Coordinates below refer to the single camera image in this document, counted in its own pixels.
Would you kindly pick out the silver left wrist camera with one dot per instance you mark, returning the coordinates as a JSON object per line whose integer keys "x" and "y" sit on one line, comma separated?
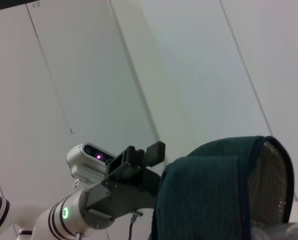
{"x": 86, "y": 165}

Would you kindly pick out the dark teal insulated lunch bag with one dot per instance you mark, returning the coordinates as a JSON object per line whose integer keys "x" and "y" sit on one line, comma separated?
{"x": 201, "y": 195}

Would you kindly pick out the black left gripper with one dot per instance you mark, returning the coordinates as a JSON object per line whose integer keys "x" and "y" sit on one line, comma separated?
{"x": 128, "y": 195}

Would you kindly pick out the dark overhead panel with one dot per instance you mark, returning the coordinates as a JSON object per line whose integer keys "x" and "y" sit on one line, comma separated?
{"x": 9, "y": 3}

